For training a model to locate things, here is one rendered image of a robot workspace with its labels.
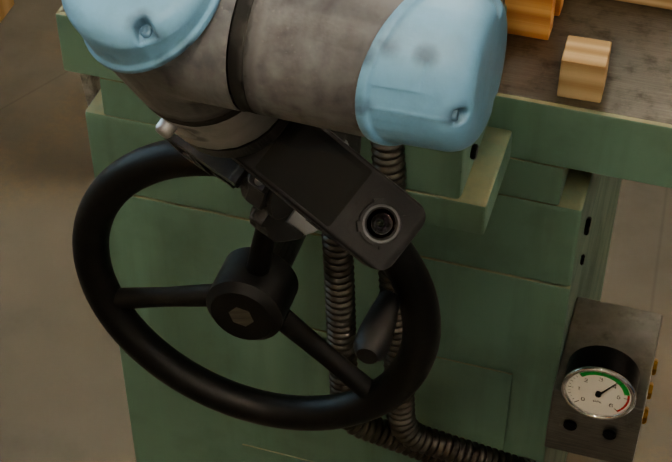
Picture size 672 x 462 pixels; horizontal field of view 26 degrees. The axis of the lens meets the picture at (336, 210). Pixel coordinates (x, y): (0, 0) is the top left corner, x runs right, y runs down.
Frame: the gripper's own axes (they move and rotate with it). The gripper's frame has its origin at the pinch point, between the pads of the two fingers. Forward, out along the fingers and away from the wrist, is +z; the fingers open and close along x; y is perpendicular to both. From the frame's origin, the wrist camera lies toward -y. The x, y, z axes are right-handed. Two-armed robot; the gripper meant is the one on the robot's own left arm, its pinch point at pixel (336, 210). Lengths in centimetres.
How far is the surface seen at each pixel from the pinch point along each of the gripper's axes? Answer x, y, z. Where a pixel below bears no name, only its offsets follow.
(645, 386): -6.7, -18.8, 39.4
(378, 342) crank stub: 5.2, -5.9, 6.0
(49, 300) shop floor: 24, 68, 112
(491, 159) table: -11.7, -2.0, 16.0
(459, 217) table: -6.3, -3.1, 14.2
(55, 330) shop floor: 27, 63, 109
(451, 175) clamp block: -8.0, -1.7, 10.9
